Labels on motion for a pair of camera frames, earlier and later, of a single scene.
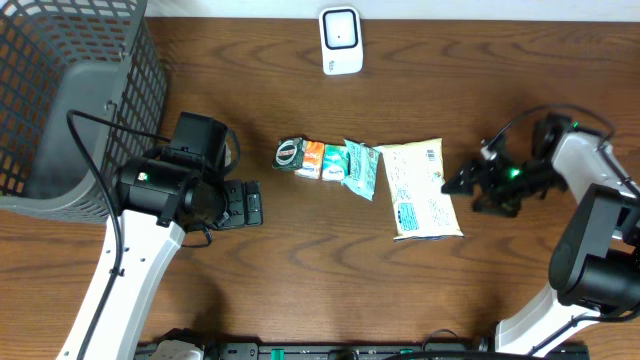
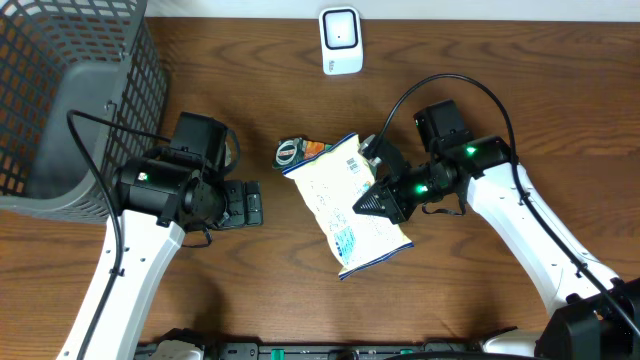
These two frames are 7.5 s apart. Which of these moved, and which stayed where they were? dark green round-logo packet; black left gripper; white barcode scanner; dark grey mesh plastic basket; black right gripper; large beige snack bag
Moved: black right gripper; large beige snack bag
Stayed: white barcode scanner; dark grey mesh plastic basket; black left gripper; dark green round-logo packet
